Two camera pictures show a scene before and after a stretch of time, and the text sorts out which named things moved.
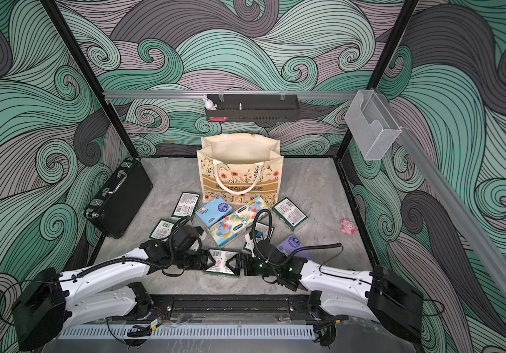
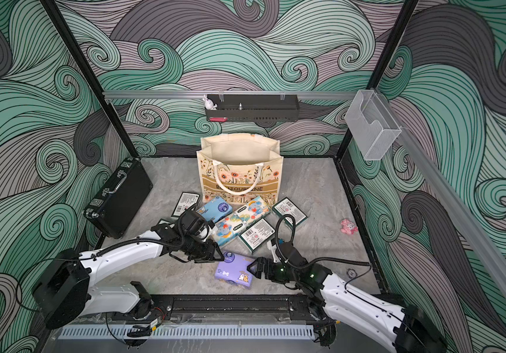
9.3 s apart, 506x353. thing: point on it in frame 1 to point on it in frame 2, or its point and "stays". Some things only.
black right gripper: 248,259 stays
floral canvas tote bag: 237,168 stays
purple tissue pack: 293,243 to 234,268
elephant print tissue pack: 239,220 stays
